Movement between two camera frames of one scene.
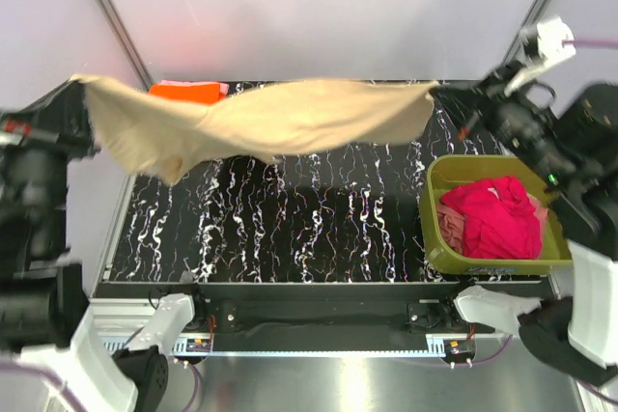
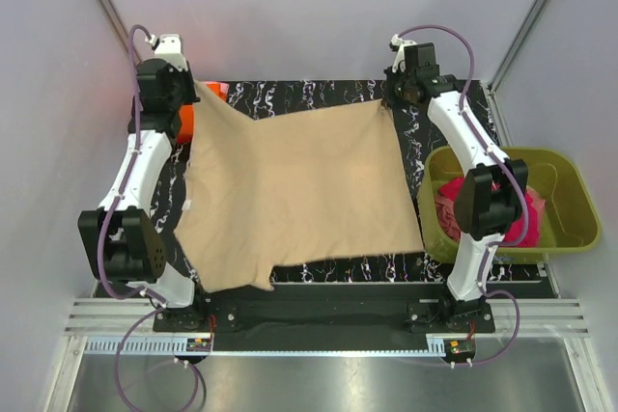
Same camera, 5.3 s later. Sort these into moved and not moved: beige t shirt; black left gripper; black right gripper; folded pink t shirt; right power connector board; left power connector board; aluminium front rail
Moved: black right gripper; black left gripper; beige t shirt
Not moved: right power connector board; left power connector board; aluminium front rail; folded pink t shirt
